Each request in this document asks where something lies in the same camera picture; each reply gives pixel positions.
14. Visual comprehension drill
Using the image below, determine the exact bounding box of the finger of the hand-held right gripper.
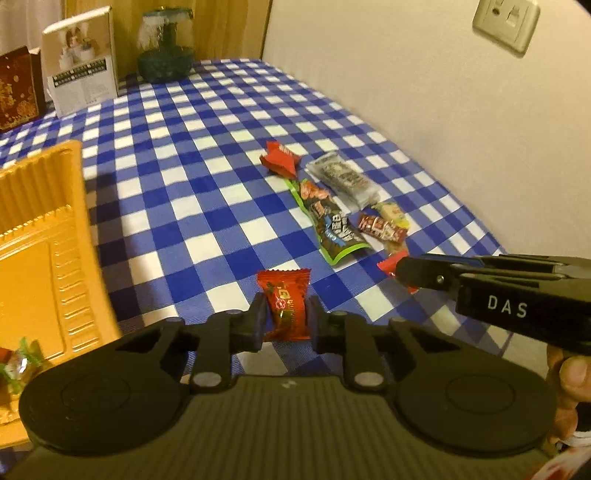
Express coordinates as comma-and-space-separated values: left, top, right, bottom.
396, 253, 573, 296

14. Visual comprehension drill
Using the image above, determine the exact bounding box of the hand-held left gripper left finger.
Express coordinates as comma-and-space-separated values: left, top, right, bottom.
115, 293, 269, 400

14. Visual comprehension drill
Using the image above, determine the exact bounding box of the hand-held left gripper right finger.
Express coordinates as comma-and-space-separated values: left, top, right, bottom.
307, 295, 445, 398

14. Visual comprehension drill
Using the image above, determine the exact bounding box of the red gold-print candy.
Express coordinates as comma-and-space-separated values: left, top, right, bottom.
256, 269, 312, 342

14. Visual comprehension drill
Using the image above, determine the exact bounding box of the small red candy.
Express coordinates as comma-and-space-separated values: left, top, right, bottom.
376, 253, 420, 295

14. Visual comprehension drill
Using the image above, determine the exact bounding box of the dark red white candy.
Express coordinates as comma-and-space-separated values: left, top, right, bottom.
358, 213, 408, 243

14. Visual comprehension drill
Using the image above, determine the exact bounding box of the yellow candy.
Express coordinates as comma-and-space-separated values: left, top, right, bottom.
372, 202, 411, 229

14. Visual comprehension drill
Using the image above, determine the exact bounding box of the long green snack packet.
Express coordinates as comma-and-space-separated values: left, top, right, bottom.
288, 178, 370, 265

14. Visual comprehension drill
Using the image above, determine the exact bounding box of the orange plastic tray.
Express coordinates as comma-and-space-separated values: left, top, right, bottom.
0, 140, 122, 448

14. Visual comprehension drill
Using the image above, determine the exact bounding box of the person's right hand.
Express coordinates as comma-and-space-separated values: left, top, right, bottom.
545, 344, 591, 444

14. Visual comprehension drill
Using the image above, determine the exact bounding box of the clear packet of grey snack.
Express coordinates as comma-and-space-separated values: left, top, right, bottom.
305, 152, 377, 210

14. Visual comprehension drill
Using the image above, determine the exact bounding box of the blue checkered tablecloth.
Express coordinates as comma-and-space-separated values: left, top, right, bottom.
0, 58, 513, 384

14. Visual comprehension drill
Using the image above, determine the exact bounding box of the red snack packet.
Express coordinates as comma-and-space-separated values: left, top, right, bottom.
259, 141, 301, 177

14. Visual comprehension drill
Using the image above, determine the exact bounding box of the clear green wrapped candy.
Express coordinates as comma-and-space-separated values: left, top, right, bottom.
0, 339, 44, 393

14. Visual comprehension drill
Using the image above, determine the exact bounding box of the green glass jar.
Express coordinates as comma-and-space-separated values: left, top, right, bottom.
137, 7, 195, 85

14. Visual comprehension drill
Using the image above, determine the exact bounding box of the white printed carton box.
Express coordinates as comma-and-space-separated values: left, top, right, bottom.
41, 6, 118, 118

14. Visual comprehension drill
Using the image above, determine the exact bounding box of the dark red patterned box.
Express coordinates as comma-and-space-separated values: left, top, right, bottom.
0, 46, 47, 134

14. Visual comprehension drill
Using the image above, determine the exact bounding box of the pale curtain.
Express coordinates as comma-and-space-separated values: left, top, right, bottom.
0, 0, 68, 56

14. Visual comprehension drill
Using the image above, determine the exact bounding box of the beige wall socket plate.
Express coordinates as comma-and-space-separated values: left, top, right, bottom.
472, 0, 541, 55

